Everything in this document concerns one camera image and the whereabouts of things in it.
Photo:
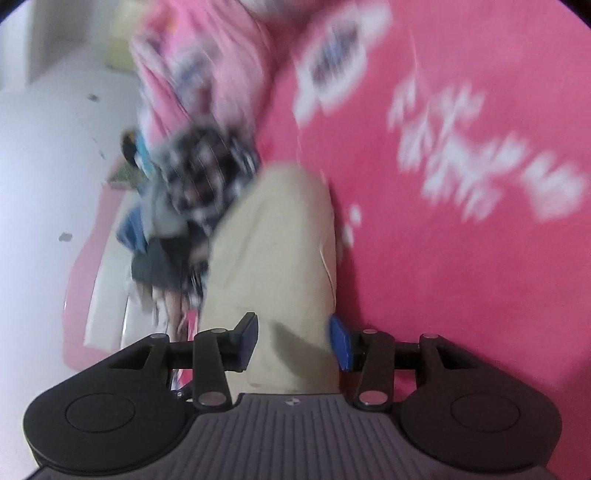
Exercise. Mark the pink and white headboard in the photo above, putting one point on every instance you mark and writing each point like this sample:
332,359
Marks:
106,286

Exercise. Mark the blue garment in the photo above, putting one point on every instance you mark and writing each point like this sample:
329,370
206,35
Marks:
131,233

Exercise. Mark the cyan cloth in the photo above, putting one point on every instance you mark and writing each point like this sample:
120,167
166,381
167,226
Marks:
145,157

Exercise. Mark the light grey garment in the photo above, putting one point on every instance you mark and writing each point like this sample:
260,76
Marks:
161,212

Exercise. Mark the black and white plaid shirt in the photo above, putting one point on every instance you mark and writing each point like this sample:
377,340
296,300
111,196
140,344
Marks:
203,170

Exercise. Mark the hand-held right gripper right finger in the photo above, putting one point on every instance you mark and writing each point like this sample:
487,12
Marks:
339,344

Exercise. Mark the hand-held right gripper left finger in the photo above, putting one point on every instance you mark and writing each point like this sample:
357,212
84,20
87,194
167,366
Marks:
249,337

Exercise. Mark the cream wardrobe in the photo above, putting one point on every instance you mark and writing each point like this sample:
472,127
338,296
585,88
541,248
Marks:
120,41

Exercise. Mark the dark grey garment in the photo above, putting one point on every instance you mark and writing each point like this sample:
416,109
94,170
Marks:
161,267

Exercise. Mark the beige pants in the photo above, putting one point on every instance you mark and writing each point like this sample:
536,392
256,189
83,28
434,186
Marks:
277,240

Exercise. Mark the pink floral bed sheet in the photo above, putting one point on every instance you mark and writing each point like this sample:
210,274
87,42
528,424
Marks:
415,277

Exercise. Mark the grey patterned pillow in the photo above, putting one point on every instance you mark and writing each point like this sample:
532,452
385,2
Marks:
122,177

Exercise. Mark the pink floral quilt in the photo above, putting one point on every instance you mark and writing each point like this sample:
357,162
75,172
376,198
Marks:
221,69

